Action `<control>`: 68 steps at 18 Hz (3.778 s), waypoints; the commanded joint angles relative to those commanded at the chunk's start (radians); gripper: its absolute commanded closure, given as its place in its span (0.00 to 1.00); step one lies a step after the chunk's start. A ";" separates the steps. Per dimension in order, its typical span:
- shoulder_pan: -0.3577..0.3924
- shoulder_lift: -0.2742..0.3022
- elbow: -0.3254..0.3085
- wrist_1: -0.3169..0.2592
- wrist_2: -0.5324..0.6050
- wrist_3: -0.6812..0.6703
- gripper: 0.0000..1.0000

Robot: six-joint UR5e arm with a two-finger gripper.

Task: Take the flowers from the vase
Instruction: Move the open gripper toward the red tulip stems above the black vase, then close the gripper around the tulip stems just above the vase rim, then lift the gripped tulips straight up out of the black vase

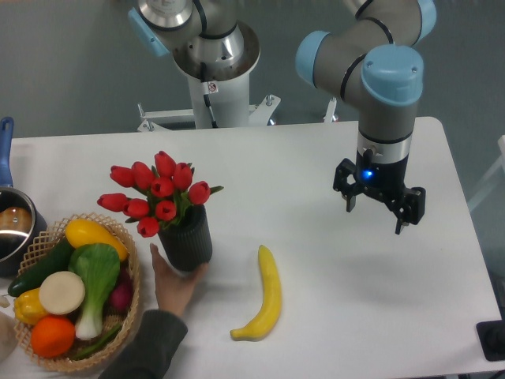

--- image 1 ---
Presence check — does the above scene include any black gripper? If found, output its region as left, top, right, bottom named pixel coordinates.
left=333, top=149, right=426, bottom=235

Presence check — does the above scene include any dark grey ribbed vase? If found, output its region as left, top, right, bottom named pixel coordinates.
left=158, top=205, right=213, bottom=272

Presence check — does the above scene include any red tulip bouquet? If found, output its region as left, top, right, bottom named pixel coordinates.
left=97, top=151, right=224, bottom=238

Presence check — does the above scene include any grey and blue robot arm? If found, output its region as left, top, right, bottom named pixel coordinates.
left=128, top=1, right=437, bottom=229

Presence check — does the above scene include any dark grey sleeved forearm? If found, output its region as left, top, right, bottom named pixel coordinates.
left=99, top=310, right=188, bottom=379

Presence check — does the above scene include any person's bare hand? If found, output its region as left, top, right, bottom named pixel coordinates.
left=150, top=243, right=209, bottom=318

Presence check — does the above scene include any yellow banana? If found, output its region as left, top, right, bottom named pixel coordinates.
left=230, top=245, right=282, bottom=341

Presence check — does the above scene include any black device at table corner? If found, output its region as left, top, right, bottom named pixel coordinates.
left=476, top=320, right=504, bottom=362

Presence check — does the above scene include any green bok choy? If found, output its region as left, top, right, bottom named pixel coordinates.
left=69, top=243, right=121, bottom=340

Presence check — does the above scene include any green chili pepper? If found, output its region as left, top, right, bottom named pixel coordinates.
left=70, top=324, right=122, bottom=361

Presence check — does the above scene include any yellow squash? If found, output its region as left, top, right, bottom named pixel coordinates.
left=65, top=219, right=129, bottom=262

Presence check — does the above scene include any dark green cucumber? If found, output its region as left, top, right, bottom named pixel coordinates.
left=8, top=238, right=74, bottom=298

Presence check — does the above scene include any white round radish slice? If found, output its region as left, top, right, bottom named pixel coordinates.
left=39, top=271, right=85, bottom=315

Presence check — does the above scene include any woven wicker basket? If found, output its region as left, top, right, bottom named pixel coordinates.
left=14, top=213, right=140, bottom=373

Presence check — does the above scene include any orange fruit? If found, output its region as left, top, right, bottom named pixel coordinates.
left=30, top=315, right=75, bottom=358

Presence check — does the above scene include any yellow bell pepper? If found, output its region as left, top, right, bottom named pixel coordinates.
left=14, top=288, right=49, bottom=325

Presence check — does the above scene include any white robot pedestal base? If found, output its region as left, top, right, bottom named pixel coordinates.
left=137, top=73, right=339, bottom=133

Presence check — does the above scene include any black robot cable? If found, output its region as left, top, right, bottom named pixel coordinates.
left=199, top=61, right=219, bottom=129

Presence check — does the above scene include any blue handled saucepan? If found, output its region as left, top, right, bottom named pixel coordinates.
left=1, top=117, right=47, bottom=277

